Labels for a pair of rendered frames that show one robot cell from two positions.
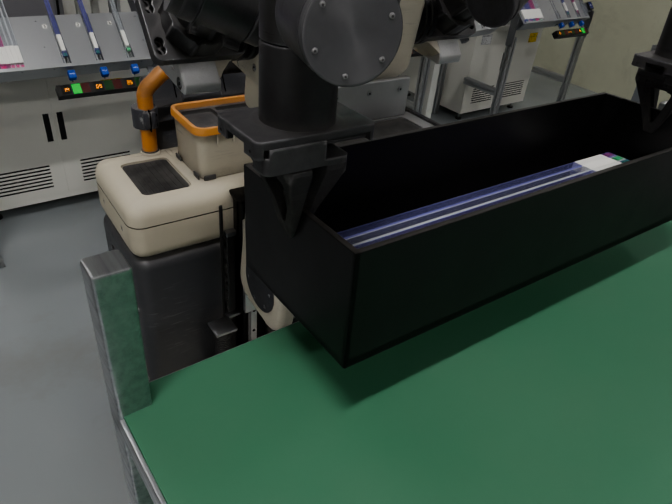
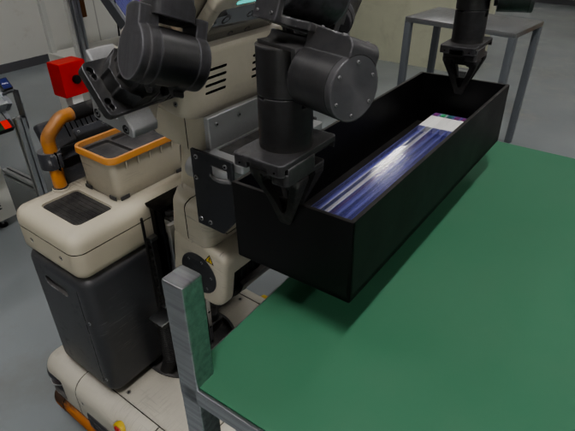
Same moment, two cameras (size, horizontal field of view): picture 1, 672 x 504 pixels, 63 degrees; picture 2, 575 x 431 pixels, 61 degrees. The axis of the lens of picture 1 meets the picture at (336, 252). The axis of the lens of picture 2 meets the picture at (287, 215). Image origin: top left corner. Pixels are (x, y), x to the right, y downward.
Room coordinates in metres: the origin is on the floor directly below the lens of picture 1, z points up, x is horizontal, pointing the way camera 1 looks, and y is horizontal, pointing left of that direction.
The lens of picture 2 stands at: (-0.07, 0.17, 1.42)
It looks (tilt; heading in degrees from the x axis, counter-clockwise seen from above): 33 degrees down; 345
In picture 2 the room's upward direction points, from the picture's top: straight up
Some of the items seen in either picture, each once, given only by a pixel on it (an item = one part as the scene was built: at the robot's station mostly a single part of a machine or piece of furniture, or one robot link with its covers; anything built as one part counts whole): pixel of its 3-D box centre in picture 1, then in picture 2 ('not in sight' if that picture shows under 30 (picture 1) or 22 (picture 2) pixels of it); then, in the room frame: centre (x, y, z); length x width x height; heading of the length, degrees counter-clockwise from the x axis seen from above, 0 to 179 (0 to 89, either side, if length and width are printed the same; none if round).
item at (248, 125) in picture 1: (298, 93); (286, 126); (0.39, 0.04, 1.22); 0.10 x 0.07 x 0.07; 128
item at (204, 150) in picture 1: (234, 134); (133, 156); (1.11, 0.24, 0.87); 0.23 x 0.15 x 0.11; 128
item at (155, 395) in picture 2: not in sight; (194, 367); (1.02, 0.17, 0.16); 0.67 x 0.64 x 0.25; 38
